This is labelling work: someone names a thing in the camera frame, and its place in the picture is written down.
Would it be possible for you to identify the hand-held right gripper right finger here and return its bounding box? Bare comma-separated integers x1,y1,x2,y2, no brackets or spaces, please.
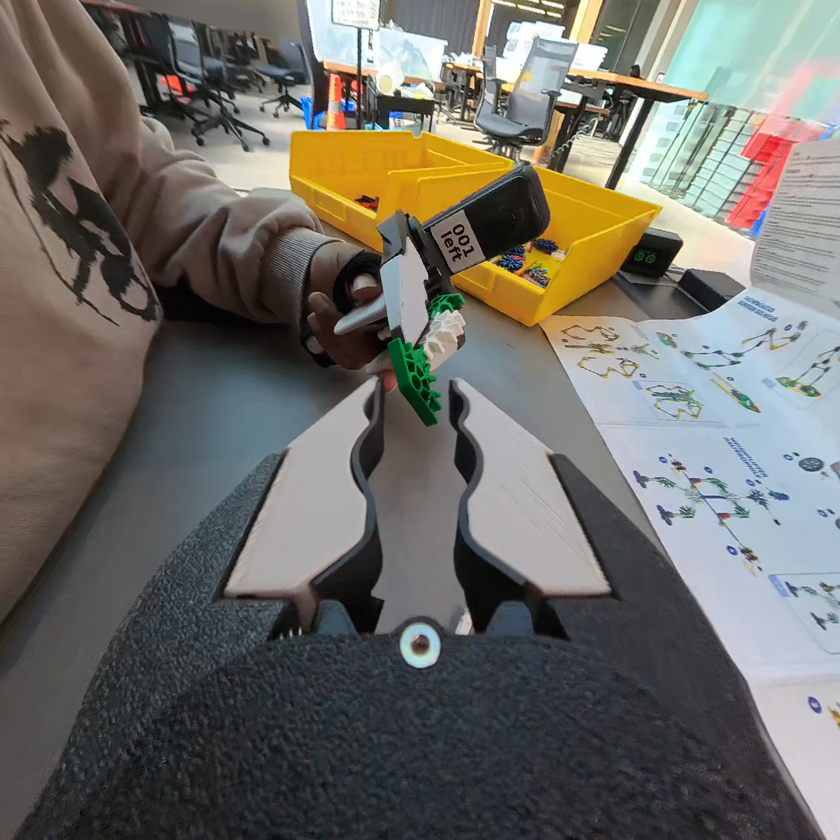
449,381,613,628

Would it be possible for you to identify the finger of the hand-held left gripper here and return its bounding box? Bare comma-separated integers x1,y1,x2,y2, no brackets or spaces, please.
392,237,434,347

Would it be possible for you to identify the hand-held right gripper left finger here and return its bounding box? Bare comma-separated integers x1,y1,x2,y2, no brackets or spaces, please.
226,378,388,628

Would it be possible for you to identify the white snowflake toy connector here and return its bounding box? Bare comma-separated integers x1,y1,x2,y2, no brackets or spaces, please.
418,315,468,370

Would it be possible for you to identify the yellow bin with toy pieces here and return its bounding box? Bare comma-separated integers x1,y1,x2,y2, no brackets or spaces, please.
394,164,664,328

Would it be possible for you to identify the grey desk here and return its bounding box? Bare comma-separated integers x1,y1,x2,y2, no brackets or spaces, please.
0,243,802,840

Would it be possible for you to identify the person's left hand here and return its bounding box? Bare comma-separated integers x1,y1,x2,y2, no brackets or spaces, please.
305,243,399,395

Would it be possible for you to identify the pile of colourful toy pieces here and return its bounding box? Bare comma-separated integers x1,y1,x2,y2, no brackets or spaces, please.
493,237,565,291

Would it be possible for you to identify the yellow bin with toy wheels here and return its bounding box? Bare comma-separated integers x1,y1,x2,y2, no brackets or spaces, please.
289,128,515,253

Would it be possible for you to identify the black box device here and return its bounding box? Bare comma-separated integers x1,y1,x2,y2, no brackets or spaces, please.
620,226,685,282

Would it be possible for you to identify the toy instruction poster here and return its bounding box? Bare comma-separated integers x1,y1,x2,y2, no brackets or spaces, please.
541,138,840,788

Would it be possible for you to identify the wooden office table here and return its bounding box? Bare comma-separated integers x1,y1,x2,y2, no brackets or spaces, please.
565,69,710,191

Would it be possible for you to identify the black flat device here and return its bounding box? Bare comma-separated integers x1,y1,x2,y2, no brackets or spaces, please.
676,268,746,313

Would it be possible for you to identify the whiteboard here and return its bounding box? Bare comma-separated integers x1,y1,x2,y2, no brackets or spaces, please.
331,0,383,31

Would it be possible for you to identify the red and blue bin shelf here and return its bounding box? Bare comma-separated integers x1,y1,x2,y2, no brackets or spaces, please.
726,59,840,235

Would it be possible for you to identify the black office chair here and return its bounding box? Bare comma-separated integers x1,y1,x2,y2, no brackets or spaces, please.
132,11,270,152

